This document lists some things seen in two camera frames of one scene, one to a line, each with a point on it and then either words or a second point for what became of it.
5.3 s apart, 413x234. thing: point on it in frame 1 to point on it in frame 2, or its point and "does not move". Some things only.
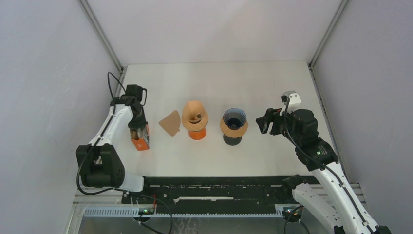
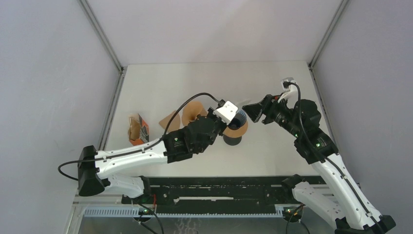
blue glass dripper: (234, 118) does not move
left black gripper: (140, 124) to (223, 125)
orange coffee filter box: (140, 138) does not move
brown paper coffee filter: (171, 124) does not move
